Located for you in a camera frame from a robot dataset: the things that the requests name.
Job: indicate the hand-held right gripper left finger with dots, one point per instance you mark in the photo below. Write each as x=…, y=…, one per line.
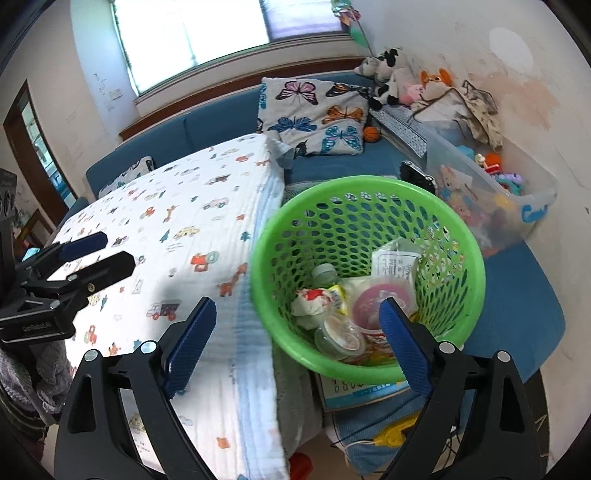
x=191, y=346

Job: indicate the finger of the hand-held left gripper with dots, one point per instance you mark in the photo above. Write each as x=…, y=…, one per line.
x=83, y=244
x=106, y=270

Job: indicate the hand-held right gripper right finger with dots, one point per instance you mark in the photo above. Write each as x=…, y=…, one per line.
x=406, y=346

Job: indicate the red instant noodle bowl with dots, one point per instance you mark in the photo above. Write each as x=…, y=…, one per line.
x=369, y=300

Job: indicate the clear round plastic jar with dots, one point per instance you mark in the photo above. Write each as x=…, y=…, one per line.
x=337, y=337

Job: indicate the yellow white packet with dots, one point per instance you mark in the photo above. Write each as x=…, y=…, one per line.
x=339, y=297

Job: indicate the clear labelled plastic container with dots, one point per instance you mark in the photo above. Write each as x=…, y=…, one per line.
x=397, y=263

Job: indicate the white red wrapper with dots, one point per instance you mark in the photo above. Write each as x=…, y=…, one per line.
x=311, y=300

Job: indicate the small clear bottle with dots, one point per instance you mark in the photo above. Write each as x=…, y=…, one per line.
x=325, y=274

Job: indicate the green plastic basket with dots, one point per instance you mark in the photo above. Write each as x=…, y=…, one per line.
x=369, y=182

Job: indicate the person's left forearm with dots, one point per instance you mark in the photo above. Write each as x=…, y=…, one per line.
x=41, y=369

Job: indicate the white blue printed board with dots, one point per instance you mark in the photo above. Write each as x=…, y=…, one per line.
x=351, y=392

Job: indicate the yellow power strip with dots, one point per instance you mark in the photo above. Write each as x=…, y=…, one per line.
x=392, y=436

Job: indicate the small printed pillow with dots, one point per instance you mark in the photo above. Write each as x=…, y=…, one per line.
x=134, y=168

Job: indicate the white car print blanket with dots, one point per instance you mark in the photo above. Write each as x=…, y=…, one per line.
x=184, y=221

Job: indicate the blue sofa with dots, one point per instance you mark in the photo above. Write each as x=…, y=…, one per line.
x=508, y=300

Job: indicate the grey star print cloth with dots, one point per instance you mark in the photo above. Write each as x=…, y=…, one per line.
x=295, y=406

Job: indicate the red plastic object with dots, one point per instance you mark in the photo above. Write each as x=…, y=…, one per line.
x=300, y=467

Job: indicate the clear plastic storage box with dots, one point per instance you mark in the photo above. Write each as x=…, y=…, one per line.
x=531, y=212

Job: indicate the grey patterned flat box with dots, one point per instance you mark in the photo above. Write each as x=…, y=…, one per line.
x=406, y=134

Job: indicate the small orange ball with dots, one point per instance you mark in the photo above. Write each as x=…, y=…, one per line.
x=371, y=134

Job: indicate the window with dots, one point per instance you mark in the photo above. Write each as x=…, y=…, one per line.
x=198, y=37

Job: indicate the beige printed garment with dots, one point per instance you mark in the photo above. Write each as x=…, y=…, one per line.
x=485, y=115

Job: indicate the butterfly print pillow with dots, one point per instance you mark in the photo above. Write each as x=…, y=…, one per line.
x=314, y=115

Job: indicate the pink plush toy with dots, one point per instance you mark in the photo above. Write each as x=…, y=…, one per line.
x=411, y=94

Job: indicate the orange fox plush toy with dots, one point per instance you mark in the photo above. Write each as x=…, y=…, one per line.
x=434, y=81

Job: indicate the cow plush toy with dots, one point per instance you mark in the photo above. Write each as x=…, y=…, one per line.
x=392, y=74

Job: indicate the grey plush toy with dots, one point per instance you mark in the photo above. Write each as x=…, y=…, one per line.
x=367, y=67

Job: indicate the pinwheel toy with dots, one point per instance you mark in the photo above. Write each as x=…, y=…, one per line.
x=346, y=14

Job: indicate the brown wooden door frame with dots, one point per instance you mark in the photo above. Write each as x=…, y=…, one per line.
x=55, y=184

